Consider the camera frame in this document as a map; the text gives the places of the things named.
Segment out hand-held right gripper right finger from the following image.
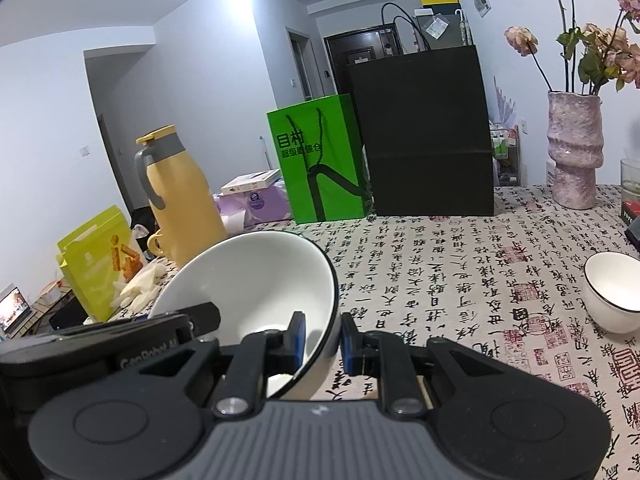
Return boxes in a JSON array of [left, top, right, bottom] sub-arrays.
[[339, 312, 526, 420]]

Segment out calligraphy print tablecloth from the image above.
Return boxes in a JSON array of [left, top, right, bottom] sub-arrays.
[[100, 182, 640, 480]]

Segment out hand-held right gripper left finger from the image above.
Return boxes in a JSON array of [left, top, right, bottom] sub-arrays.
[[120, 311, 307, 419]]

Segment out white bowl black rim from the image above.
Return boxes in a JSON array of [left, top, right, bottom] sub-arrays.
[[148, 231, 340, 401], [582, 251, 640, 335]]

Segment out dark entrance door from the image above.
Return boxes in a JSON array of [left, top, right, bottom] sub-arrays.
[[323, 27, 401, 98]]

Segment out clear drinking glass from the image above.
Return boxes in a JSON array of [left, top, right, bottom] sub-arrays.
[[620, 158, 640, 203]]

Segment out clear plastic pouch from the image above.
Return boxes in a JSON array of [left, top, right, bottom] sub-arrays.
[[424, 15, 450, 40]]

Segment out white folded umbrella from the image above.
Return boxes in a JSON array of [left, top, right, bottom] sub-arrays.
[[456, 7, 473, 47]]

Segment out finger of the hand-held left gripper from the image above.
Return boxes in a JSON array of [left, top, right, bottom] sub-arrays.
[[189, 302, 221, 338]]

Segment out white rubber glove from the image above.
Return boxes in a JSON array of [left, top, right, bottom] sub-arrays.
[[111, 262, 168, 311]]

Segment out yellow mug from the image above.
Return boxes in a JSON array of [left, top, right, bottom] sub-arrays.
[[146, 230, 168, 260]]

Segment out yellow thermos jug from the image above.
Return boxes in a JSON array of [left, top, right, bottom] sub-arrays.
[[134, 125, 228, 268]]

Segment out grey interior door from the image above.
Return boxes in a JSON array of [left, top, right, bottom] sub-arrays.
[[287, 30, 321, 101]]

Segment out dried pink flowers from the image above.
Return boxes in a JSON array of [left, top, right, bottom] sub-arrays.
[[504, 0, 640, 96]]

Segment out green paper bag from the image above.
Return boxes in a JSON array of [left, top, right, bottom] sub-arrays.
[[266, 94, 372, 225]]

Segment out cluttered storage rack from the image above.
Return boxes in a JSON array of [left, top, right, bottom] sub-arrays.
[[490, 120, 521, 188]]

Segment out yellow-green snack box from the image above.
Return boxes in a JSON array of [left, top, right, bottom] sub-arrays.
[[56, 205, 148, 323]]

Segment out black paper bag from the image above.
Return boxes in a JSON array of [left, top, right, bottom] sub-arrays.
[[346, 2, 496, 218]]

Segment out grey refrigerator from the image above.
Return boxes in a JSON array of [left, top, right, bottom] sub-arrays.
[[412, 7, 473, 53]]

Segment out purple tissue pack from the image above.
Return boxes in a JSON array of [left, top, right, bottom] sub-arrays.
[[214, 180, 293, 226]]

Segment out pink ceramic vase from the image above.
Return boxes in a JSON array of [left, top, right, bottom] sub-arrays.
[[545, 91, 603, 209]]

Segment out open laptop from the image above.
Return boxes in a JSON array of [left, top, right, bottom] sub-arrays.
[[0, 285, 36, 336]]

